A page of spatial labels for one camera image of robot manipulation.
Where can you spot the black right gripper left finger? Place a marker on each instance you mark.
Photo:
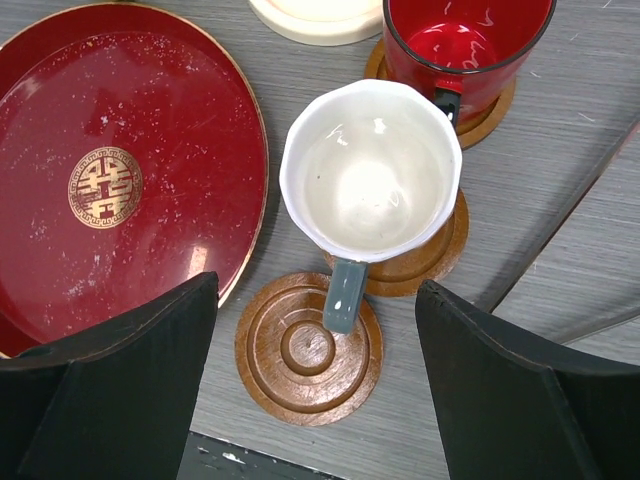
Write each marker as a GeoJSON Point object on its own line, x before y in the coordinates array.
{"type": "Point", "coordinates": [114, 401]}

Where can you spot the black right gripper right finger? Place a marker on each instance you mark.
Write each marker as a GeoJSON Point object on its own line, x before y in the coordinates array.
{"type": "Point", "coordinates": [513, 405]}

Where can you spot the metal serving tongs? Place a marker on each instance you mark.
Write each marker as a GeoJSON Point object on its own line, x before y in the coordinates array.
{"type": "Point", "coordinates": [490, 300]}

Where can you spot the grey blue mug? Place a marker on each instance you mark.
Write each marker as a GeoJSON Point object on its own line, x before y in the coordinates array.
{"type": "Point", "coordinates": [369, 171]}

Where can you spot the red mug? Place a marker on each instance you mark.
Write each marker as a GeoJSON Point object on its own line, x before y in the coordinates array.
{"type": "Point", "coordinates": [461, 54]}

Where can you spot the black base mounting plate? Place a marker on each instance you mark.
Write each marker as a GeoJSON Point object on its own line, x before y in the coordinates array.
{"type": "Point", "coordinates": [211, 458]}

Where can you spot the brown wooden coaster middle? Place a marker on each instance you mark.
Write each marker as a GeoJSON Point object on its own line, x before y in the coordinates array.
{"type": "Point", "coordinates": [403, 275]}

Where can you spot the brown wooden coaster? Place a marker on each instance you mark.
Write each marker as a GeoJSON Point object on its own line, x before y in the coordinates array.
{"type": "Point", "coordinates": [403, 275]}
{"type": "Point", "coordinates": [470, 132]}
{"type": "Point", "coordinates": [294, 368]}

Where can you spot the brown wooden coaster bottom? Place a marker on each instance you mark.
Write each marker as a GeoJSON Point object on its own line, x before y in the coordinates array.
{"type": "Point", "coordinates": [294, 368]}

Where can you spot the red round lacquer tray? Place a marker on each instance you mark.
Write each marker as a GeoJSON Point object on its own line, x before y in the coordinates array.
{"type": "Point", "coordinates": [133, 157]}

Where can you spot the brown wooden coaster top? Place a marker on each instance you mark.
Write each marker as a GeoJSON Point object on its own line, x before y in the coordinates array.
{"type": "Point", "coordinates": [470, 132]}

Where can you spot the cream three-tier cake stand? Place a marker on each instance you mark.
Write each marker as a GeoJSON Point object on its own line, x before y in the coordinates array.
{"type": "Point", "coordinates": [321, 22]}

